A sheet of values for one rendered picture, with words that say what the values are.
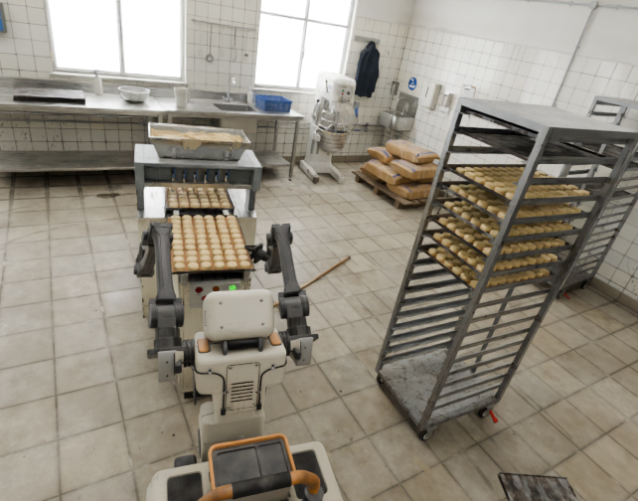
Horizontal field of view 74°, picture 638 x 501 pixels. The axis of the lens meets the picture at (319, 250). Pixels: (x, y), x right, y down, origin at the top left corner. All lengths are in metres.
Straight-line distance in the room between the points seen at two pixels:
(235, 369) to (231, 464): 0.26
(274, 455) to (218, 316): 0.44
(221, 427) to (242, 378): 0.29
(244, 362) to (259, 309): 0.16
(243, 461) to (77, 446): 1.38
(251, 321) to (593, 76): 4.65
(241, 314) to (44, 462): 1.52
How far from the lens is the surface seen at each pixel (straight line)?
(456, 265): 2.26
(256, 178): 2.66
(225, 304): 1.31
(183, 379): 2.53
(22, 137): 5.84
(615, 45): 5.34
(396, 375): 2.82
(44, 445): 2.64
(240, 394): 1.41
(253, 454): 1.37
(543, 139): 1.81
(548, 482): 2.93
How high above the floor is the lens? 2.04
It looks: 29 degrees down
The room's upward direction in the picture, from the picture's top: 10 degrees clockwise
